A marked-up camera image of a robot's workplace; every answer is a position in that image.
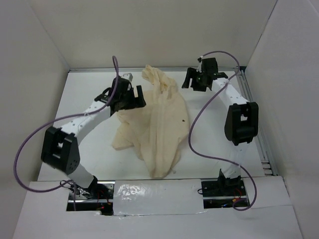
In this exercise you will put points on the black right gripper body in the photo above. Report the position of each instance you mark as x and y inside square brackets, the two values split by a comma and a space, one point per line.
[198, 78]

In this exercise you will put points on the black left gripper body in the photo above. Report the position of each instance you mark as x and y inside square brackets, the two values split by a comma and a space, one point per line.
[128, 98]

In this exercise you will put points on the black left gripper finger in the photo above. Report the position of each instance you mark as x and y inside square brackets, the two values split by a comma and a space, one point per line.
[119, 105]
[139, 100]

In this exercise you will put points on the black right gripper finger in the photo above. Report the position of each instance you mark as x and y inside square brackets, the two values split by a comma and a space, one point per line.
[190, 75]
[199, 87]

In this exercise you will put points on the cream yellow jacket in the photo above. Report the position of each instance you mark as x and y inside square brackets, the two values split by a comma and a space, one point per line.
[156, 130]

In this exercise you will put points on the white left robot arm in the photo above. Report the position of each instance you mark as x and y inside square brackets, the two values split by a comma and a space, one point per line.
[61, 145]

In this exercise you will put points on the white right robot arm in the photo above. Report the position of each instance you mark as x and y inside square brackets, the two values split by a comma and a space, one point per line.
[241, 124]

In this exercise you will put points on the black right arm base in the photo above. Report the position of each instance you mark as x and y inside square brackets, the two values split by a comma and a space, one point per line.
[223, 192]

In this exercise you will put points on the aluminium frame rail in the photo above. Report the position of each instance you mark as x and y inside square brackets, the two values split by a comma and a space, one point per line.
[259, 140]

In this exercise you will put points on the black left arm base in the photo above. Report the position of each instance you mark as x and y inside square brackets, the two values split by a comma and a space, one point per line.
[98, 197]

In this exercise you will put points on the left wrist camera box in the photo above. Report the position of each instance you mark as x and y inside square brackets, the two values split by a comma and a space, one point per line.
[128, 76]

